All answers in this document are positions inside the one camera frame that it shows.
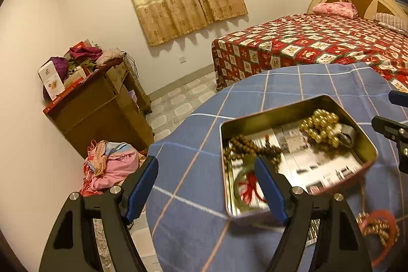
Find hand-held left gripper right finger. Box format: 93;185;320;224
254;157;373;272

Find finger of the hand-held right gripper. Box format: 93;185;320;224
371;115;408;174
388;90;408;107

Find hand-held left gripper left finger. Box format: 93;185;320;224
38;156;159;272

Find green bangle with red tassel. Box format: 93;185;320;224
234;164;270;214

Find brown wooden bead bracelet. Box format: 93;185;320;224
223;134;284;172

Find large gold pearl bracelet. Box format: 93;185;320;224
298;109;341;149

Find pink rectangular tin box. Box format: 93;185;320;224
219;94;379;220

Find pile of colourful clothes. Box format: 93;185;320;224
80;140;149;198

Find printed paper lining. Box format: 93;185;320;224
229;125;364;197

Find blue plaid tablecloth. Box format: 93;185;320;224
145;63;408;272

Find striped pillow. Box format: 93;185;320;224
374;12;408;35

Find brown wooden desk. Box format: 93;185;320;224
43;58;155;158

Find pink floral pillow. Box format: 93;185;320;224
312;2;359;19

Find red patchwork bedspread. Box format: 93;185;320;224
211;13;408;92

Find cream box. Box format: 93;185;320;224
63;66;87;88

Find pale pink cloth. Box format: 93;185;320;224
96;48;125;66

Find tall white printed box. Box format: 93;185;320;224
38;61;64;100

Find purple cloth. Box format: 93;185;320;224
48;56;69;83

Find magenta cloth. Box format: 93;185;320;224
68;46;103;62

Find orange red box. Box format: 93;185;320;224
64;40;94;56

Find small gold bead necklace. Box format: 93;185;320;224
356;212;397;248

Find dark cables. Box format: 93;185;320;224
122;51;139;79

